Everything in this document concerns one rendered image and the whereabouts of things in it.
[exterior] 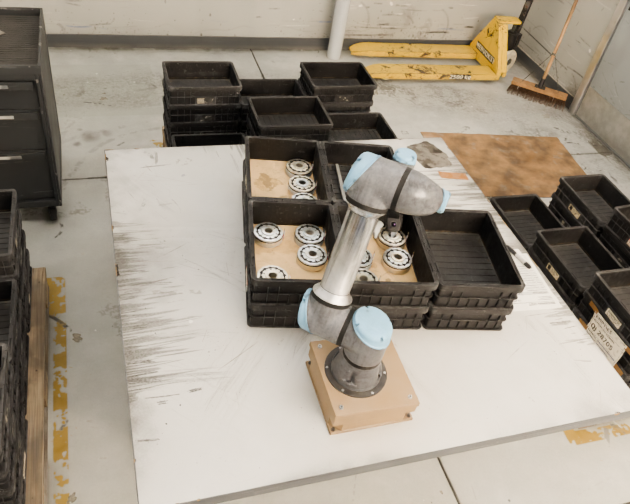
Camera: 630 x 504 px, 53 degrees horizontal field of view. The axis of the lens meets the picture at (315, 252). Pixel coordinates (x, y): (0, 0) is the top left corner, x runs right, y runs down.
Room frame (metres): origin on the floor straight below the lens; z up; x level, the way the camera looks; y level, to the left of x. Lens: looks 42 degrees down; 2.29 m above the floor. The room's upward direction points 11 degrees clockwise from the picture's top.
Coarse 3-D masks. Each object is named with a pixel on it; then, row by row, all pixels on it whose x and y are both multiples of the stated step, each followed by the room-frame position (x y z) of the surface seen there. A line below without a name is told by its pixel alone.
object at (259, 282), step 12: (288, 204) 1.74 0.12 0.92; (300, 204) 1.75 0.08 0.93; (312, 204) 1.77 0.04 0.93; (324, 204) 1.78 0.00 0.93; (252, 216) 1.63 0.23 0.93; (252, 228) 1.57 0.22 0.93; (336, 228) 1.66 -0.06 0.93; (252, 240) 1.53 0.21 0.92; (252, 252) 1.46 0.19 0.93; (252, 264) 1.41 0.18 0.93; (252, 276) 1.36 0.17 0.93
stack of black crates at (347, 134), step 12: (336, 120) 3.21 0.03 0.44; (348, 120) 3.24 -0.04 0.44; (360, 120) 3.27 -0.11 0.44; (372, 120) 3.30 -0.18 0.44; (384, 120) 3.24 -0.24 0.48; (336, 132) 3.19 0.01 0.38; (348, 132) 3.21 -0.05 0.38; (360, 132) 3.24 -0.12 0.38; (372, 132) 3.26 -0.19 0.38; (384, 132) 3.20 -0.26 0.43
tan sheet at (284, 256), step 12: (288, 228) 1.73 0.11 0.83; (288, 240) 1.66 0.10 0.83; (324, 240) 1.70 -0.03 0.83; (264, 252) 1.58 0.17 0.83; (276, 252) 1.59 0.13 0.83; (288, 252) 1.60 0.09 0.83; (264, 264) 1.52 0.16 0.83; (276, 264) 1.53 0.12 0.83; (288, 264) 1.54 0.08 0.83; (288, 276) 1.49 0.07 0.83; (300, 276) 1.50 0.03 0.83; (312, 276) 1.51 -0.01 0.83
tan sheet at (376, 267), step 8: (368, 248) 1.71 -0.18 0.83; (376, 248) 1.72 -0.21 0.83; (376, 256) 1.67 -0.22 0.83; (376, 264) 1.63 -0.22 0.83; (376, 272) 1.59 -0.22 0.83; (384, 272) 1.60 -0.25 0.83; (408, 272) 1.62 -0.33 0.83; (384, 280) 1.56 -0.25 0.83; (392, 280) 1.57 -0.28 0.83; (400, 280) 1.58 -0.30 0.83; (408, 280) 1.58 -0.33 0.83; (416, 280) 1.59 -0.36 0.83
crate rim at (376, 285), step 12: (336, 204) 1.79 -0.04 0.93; (336, 216) 1.72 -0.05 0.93; (420, 240) 1.69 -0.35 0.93; (432, 264) 1.57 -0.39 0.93; (432, 276) 1.52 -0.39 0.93; (360, 288) 1.42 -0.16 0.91; (372, 288) 1.43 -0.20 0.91; (384, 288) 1.44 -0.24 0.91; (396, 288) 1.45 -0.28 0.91; (408, 288) 1.46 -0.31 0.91; (420, 288) 1.47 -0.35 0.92; (432, 288) 1.47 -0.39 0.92
